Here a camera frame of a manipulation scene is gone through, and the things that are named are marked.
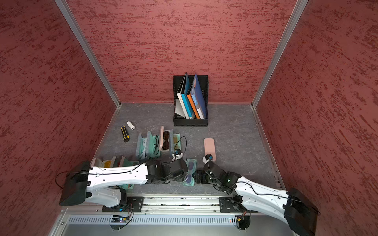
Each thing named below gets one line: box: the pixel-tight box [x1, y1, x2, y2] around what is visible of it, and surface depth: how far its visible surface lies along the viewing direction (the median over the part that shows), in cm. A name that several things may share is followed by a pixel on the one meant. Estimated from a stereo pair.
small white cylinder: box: [126, 120, 136, 131], surface depth 105 cm
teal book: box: [181, 72, 196, 119], surface depth 91 cm
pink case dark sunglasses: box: [158, 125, 170, 152], surface depth 95 cm
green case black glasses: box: [146, 130, 161, 158], surface depth 97 cm
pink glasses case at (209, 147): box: [203, 137, 217, 162], surface depth 97 cm
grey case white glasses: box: [135, 132, 148, 159], surface depth 93 cm
